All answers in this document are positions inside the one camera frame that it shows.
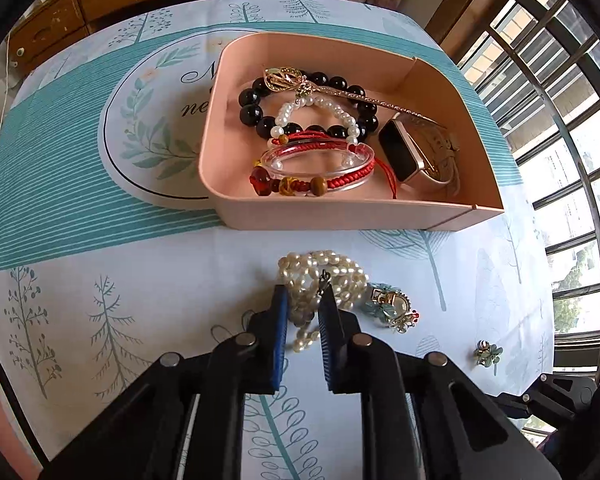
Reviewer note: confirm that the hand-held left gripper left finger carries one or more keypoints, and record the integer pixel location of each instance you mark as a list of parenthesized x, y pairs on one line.
[(280, 330)]

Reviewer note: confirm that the clear plastic bangle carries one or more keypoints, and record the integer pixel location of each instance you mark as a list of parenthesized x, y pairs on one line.
[(272, 162)]

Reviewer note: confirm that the green flower brooch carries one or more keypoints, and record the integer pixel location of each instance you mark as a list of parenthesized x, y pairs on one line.
[(392, 305)]

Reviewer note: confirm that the dark window grille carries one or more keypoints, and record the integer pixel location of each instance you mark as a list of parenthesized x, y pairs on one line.
[(595, 70)]

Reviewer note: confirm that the pink blanket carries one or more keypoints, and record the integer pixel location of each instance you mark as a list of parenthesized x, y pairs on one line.
[(5, 420)]

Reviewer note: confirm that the pink band smartwatch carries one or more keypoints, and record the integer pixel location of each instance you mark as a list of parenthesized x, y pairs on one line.
[(400, 152)]

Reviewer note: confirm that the gold ornate hairpin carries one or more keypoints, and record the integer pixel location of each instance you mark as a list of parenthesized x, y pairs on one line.
[(280, 80)]

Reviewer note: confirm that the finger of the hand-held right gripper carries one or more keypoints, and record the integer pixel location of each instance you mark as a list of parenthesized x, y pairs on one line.
[(555, 397)]

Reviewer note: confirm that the small green earring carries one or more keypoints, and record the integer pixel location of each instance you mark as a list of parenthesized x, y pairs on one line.
[(487, 352)]

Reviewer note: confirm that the pink storage box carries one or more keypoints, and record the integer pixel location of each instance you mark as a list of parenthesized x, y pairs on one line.
[(330, 212)]

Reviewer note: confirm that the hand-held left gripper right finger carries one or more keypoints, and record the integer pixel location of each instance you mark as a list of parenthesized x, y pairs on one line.
[(326, 335)]

